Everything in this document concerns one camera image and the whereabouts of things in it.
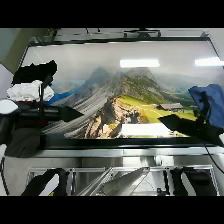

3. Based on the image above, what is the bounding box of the blue garment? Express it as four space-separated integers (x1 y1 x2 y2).
43 89 77 105
187 83 224 130

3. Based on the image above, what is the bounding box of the white garment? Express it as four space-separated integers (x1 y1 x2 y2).
6 79 55 103

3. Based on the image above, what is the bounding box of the black garment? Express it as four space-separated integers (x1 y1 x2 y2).
11 59 59 87

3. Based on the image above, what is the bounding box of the grey garment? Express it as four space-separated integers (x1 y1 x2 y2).
4 127 43 158

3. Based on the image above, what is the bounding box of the black cable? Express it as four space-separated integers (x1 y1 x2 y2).
202 142 224 176
0 155 9 197

